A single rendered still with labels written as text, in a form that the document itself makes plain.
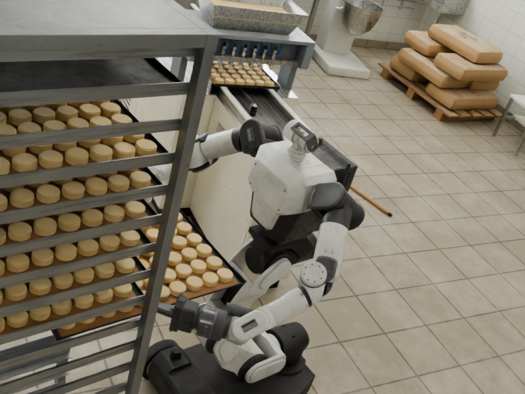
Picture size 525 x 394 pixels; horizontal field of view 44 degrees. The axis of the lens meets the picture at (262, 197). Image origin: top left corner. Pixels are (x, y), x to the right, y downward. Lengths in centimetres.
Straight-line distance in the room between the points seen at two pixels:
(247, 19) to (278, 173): 152
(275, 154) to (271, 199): 15
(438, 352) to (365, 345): 43
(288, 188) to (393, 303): 193
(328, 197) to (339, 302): 174
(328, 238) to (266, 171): 34
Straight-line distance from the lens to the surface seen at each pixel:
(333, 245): 193
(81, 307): 175
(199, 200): 374
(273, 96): 356
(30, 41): 120
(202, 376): 283
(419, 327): 379
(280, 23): 356
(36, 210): 144
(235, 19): 344
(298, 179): 205
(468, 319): 405
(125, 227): 158
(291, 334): 285
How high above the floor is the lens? 226
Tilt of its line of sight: 31 degrees down
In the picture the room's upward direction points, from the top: 17 degrees clockwise
